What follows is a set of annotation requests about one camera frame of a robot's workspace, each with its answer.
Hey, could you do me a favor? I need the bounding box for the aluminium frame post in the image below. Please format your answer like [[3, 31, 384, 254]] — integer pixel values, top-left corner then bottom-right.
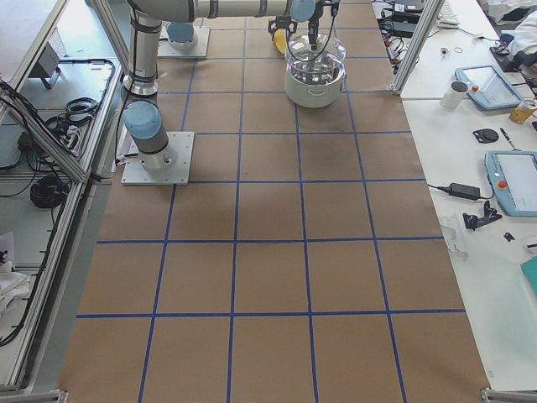
[[391, 0, 444, 96]]

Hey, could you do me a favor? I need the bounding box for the teach pendant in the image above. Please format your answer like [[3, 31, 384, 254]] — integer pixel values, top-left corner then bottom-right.
[[484, 151, 536, 217], [455, 65, 524, 110]]

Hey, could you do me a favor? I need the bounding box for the coiled black cable bundle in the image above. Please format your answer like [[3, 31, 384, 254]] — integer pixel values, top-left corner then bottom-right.
[[29, 174, 70, 210]]

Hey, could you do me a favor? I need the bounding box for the black round lens cap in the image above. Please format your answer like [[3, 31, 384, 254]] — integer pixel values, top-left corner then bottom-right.
[[472, 128, 499, 144]]

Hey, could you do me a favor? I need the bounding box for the pale green cooking pot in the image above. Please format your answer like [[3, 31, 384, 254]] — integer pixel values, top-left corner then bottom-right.
[[284, 65, 347, 108]]

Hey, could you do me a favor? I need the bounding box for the black plastic bracket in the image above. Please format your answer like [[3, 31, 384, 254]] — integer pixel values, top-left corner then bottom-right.
[[462, 201, 503, 231]]

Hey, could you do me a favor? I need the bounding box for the white mug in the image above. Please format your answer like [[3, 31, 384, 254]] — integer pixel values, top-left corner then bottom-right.
[[440, 80, 469, 110]]

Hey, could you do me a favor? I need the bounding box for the black pen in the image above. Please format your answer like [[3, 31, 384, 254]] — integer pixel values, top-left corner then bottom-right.
[[500, 128, 516, 150]]

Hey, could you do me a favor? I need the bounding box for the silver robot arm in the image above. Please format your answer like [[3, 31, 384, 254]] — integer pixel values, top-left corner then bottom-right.
[[159, 16, 298, 59], [123, 0, 326, 117]]

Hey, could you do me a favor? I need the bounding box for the grey metal box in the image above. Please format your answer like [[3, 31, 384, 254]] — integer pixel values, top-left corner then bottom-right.
[[29, 43, 61, 90]]

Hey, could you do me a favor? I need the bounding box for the clear plastic holder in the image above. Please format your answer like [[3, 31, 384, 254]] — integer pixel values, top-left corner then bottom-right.
[[438, 215, 469, 260]]

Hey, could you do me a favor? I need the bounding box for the yellow drink can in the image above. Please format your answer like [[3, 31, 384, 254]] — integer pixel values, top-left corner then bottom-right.
[[508, 99, 537, 124]]

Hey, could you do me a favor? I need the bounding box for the black power adapter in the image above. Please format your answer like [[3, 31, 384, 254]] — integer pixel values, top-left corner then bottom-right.
[[448, 182, 481, 201]]

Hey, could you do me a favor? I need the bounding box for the near teach pendant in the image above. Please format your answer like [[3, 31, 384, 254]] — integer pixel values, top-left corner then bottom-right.
[[484, 151, 536, 217]]

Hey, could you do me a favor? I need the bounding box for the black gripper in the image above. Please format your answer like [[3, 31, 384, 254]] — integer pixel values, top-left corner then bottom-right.
[[308, 1, 324, 51], [268, 16, 298, 39]]

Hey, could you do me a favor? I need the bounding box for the far teach pendant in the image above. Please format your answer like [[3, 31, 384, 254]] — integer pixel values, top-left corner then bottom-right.
[[455, 65, 524, 110]]

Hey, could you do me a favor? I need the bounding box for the brown paper table mat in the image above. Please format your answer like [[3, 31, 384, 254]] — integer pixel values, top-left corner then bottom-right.
[[60, 1, 487, 402]]

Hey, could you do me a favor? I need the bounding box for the white crumpled cloth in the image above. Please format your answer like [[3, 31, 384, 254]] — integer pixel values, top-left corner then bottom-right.
[[0, 233, 33, 314]]

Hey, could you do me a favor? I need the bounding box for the yellow corn cob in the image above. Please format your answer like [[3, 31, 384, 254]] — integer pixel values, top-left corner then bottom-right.
[[273, 29, 287, 55]]

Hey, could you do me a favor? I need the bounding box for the teal notebook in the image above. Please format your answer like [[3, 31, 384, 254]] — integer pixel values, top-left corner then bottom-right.
[[521, 256, 537, 294]]

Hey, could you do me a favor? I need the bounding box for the power strip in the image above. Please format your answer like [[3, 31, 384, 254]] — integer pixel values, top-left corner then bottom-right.
[[378, 18, 407, 71]]

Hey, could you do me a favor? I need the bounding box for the glass pot lid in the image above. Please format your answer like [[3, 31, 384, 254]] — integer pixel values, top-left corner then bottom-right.
[[285, 34, 347, 85]]

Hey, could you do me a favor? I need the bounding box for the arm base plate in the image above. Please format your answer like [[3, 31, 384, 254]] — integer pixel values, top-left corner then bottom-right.
[[121, 132, 195, 186], [158, 23, 211, 60]]

